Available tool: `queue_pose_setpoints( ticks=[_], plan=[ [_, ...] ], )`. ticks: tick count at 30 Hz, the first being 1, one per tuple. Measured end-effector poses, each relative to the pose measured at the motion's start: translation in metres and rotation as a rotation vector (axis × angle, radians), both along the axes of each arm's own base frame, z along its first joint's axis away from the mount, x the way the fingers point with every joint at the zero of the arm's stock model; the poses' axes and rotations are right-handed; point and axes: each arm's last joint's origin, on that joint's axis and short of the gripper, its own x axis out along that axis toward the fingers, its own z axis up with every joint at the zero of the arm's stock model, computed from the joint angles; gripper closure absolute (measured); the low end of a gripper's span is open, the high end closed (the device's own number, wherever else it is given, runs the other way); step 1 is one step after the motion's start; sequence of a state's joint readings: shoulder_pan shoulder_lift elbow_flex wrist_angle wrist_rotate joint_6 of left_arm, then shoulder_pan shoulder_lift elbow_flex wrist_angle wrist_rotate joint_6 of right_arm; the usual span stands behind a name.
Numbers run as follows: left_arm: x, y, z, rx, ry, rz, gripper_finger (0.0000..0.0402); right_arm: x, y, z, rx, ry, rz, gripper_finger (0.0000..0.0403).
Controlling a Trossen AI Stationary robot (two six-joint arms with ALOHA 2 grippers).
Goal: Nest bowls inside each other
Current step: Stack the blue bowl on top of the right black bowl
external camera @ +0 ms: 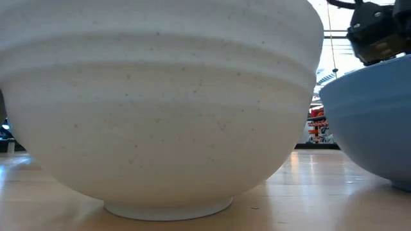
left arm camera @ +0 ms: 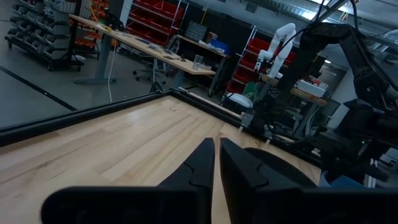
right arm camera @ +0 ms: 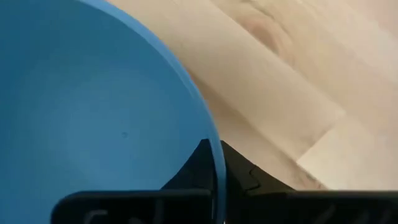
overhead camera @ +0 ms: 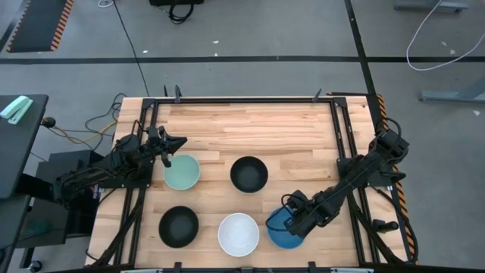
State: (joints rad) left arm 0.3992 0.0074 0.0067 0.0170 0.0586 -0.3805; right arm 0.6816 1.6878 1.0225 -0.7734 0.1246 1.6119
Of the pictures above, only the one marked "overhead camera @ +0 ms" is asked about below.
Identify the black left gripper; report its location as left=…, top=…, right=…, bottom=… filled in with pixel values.
left=144, top=125, right=189, bottom=168

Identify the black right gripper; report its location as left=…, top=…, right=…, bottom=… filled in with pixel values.
left=283, top=189, right=337, bottom=240

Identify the blue ceramic bowl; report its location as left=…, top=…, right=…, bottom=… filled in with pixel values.
left=265, top=206, right=305, bottom=250

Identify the white ceramic bowl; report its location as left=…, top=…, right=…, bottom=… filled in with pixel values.
left=217, top=212, right=261, bottom=258

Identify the black ceramic bowl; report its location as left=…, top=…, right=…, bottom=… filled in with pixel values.
left=158, top=206, right=200, bottom=249
left=230, top=155, right=269, bottom=195

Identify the mint green ceramic bowl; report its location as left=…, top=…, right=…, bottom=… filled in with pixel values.
left=163, top=153, right=201, bottom=191

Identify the black equipment cabinet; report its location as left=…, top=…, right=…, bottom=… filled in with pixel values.
left=17, top=149, right=105, bottom=247

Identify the black equipment box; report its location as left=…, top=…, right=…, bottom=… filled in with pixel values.
left=149, top=0, right=205, bottom=6

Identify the black side desk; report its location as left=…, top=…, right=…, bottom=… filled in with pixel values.
left=0, top=93, right=49, bottom=200

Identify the mint green stapler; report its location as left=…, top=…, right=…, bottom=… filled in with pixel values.
left=0, top=95, right=34, bottom=125

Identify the black hazard-striped floor mat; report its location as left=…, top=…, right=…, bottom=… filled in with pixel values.
left=5, top=0, right=75, bottom=53

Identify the grey table foot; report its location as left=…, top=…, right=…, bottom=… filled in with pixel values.
left=418, top=77, right=485, bottom=103
left=393, top=0, right=469, bottom=12

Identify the yellow cable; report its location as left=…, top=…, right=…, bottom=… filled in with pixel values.
left=48, top=120, right=118, bottom=147

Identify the black cable bundle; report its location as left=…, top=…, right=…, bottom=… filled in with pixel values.
left=83, top=93, right=128, bottom=152

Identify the black mount bracket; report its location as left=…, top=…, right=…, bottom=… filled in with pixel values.
left=373, top=218, right=399, bottom=233

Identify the black aluminium table frame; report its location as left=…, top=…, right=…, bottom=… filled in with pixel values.
left=85, top=96, right=418, bottom=273

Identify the long thin black cable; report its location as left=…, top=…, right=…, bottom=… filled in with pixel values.
left=112, top=0, right=151, bottom=98

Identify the coiled black cable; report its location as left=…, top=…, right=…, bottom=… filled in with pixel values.
left=168, top=3, right=195, bottom=26

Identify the orange-black striped cable cover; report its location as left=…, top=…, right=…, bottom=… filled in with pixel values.
left=327, top=92, right=418, bottom=265

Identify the white floor cable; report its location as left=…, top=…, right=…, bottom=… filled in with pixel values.
left=406, top=0, right=485, bottom=72

